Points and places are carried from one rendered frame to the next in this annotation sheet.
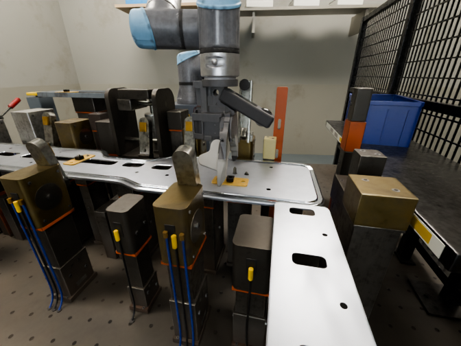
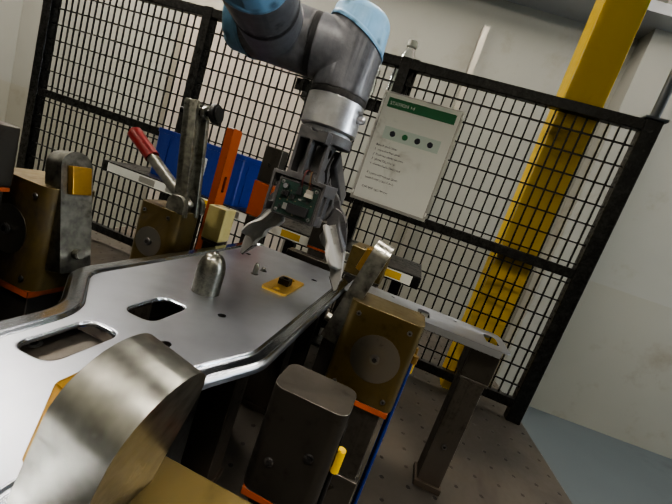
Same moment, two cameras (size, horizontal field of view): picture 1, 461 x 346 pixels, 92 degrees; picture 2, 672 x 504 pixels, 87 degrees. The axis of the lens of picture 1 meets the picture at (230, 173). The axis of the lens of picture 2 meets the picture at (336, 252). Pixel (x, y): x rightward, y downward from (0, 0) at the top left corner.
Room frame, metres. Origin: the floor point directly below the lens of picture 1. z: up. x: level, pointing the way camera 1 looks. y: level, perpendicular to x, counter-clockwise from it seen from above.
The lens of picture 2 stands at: (0.42, 0.51, 1.16)
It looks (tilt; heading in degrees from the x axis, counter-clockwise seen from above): 10 degrees down; 269
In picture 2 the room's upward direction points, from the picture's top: 19 degrees clockwise
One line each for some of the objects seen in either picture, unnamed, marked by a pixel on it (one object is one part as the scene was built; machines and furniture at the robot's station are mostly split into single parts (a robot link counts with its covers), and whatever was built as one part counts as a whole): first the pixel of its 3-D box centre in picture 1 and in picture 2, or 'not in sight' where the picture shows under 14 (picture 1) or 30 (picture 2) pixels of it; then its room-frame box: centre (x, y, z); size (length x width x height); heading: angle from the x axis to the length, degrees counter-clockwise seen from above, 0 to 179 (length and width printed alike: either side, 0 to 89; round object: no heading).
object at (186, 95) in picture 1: (191, 92); not in sight; (1.18, 0.20, 1.15); 0.15 x 0.15 x 0.10
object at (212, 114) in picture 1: (217, 110); (311, 178); (0.48, 0.03, 1.16); 0.09 x 0.08 x 0.12; 78
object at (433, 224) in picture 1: (391, 154); (264, 218); (0.62, -0.48, 1.02); 0.90 x 0.22 x 0.03; 168
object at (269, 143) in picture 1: (266, 193); (197, 301); (0.63, -0.11, 0.88); 0.04 x 0.04 x 0.37; 78
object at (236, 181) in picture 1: (230, 179); (285, 282); (0.47, 0.00, 1.01); 0.08 x 0.04 x 0.01; 78
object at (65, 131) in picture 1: (89, 168); not in sight; (0.82, 0.56, 0.89); 0.12 x 0.08 x 0.38; 168
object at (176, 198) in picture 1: (184, 275); (354, 432); (0.32, 0.09, 0.87); 0.12 x 0.07 x 0.35; 168
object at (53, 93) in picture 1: (88, 93); not in sight; (0.99, 0.60, 1.16); 0.37 x 0.14 x 0.02; 78
